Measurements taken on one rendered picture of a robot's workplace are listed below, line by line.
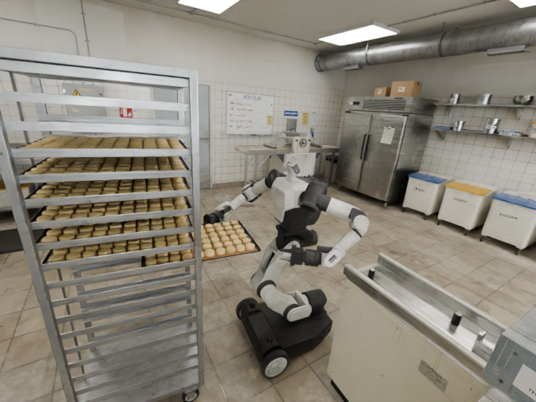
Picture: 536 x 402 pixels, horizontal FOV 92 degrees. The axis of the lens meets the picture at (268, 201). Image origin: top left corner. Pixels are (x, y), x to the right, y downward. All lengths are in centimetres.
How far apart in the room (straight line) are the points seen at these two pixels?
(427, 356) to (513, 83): 479
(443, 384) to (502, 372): 43
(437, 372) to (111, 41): 525
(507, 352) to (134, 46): 523
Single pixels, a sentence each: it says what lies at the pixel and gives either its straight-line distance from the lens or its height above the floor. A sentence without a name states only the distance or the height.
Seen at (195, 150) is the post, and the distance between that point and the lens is 114.
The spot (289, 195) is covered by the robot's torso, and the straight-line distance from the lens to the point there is 151.
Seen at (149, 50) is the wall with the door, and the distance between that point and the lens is 525.
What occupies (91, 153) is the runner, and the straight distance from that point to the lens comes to 117.
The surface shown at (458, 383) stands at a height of 77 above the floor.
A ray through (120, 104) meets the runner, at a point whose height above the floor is 168.
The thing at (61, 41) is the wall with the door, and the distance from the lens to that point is 520.
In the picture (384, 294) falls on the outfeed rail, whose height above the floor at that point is 89.
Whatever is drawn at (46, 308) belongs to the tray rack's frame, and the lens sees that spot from 144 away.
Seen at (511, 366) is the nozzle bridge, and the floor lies 111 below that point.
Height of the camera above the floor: 170
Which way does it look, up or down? 20 degrees down
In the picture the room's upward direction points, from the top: 4 degrees clockwise
